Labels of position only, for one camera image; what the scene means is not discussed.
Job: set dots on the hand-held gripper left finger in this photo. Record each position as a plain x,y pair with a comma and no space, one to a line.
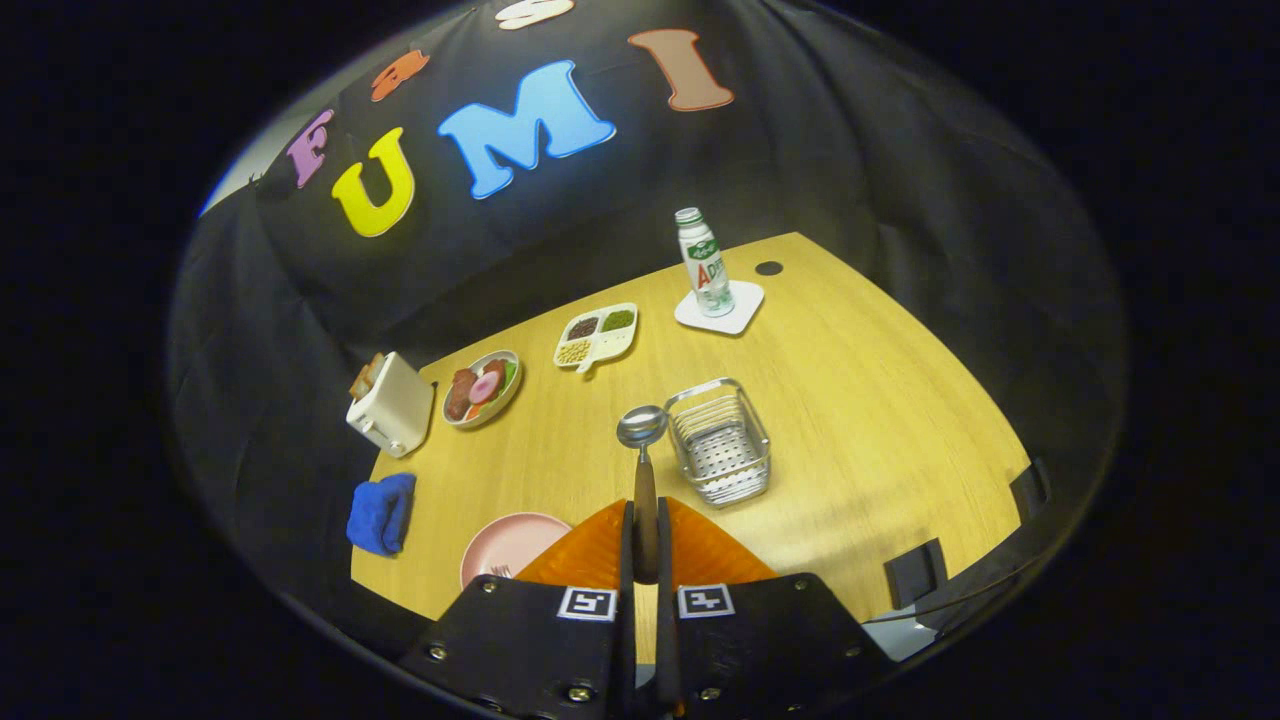
626,620

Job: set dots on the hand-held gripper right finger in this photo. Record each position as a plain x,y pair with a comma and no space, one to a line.
664,630

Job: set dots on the pink round plate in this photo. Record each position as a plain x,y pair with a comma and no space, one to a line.
510,545

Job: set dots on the black table clamp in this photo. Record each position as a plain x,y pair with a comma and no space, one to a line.
915,572
1030,490

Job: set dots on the blue folded cloth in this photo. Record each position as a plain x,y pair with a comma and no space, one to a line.
380,515

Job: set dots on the bowl of meat and vegetables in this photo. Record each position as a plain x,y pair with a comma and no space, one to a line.
480,388

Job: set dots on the white divided dish of beans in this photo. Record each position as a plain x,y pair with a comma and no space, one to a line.
595,335

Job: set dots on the white toaster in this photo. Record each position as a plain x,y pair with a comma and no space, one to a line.
395,405

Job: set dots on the white square coaster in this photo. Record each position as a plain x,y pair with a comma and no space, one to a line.
745,305

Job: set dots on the toasted bread slice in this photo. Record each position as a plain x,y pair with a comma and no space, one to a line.
361,385
374,367

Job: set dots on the white plastic drink bottle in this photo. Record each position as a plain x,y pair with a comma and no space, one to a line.
705,270

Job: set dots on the black round table grommet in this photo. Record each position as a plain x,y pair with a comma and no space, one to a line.
769,268

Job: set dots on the black backdrop cloth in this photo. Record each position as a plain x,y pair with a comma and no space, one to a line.
300,300

